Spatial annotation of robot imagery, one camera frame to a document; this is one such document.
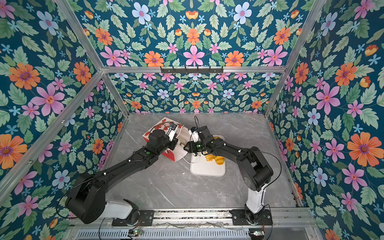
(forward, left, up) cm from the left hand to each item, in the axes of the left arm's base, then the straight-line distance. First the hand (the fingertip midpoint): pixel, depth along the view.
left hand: (177, 130), depth 83 cm
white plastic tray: (-14, -12, -20) cm, 27 cm away
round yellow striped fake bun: (-10, -20, +5) cm, 23 cm away
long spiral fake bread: (-8, -18, -19) cm, 28 cm away
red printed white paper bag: (-4, +1, -18) cm, 18 cm away
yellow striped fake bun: (-11, -24, -18) cm, 32 cm away
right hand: (-4, -4, -11) cm, 12 cm away
